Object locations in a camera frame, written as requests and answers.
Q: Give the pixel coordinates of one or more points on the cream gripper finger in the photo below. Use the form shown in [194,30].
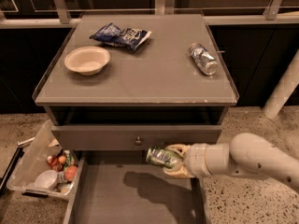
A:
[182,172]
[180,149]

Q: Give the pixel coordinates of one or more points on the open grey middle drawer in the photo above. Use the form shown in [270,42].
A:
[134,194]

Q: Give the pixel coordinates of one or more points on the metal window railing frame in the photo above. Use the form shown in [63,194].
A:
[17,14]

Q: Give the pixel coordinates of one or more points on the red snack packet in bin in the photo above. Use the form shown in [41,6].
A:
[54,164]

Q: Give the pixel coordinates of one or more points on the green soda can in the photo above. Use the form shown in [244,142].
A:
[163,157]

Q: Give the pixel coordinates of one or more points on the round metal drawer knob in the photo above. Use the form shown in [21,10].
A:
[138,141]

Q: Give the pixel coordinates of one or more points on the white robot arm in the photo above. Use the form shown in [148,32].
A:
[247,155]

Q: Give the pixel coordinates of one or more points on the grey top drawer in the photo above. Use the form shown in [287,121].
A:
[122,137]

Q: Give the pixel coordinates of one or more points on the beige paper bowl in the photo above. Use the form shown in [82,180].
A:
[87,61]

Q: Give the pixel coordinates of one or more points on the red apple in bin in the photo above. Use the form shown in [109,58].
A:
[70,173]

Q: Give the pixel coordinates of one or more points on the white diagonal support post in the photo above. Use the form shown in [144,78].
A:
[284,89]

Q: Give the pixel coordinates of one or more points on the clear plastic storage bin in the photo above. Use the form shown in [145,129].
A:
[33,163]

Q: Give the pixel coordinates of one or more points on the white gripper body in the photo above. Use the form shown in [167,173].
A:
[196,160]

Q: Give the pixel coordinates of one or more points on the grey drawer cabinet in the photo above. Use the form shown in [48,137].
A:
[158,84]

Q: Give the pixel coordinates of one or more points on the silver soda can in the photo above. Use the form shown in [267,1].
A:
[206,63]

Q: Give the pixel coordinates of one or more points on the blue chip bag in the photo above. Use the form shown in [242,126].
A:
[129,38]

